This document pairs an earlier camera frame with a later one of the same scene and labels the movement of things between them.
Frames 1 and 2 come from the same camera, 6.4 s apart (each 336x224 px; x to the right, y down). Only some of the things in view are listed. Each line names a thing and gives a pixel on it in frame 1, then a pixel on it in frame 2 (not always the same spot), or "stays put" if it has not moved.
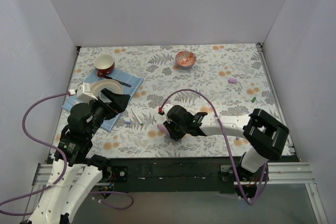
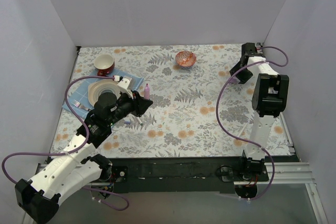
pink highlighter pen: [163, 128] to [146, 92]
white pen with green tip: [141, 123] stays put
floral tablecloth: [223, 79] stays put
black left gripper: [111, 102] to [135, 102]
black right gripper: [172, 128] to [243, 69]
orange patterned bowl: [185, 59] stays put
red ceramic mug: [104, 63] stays put
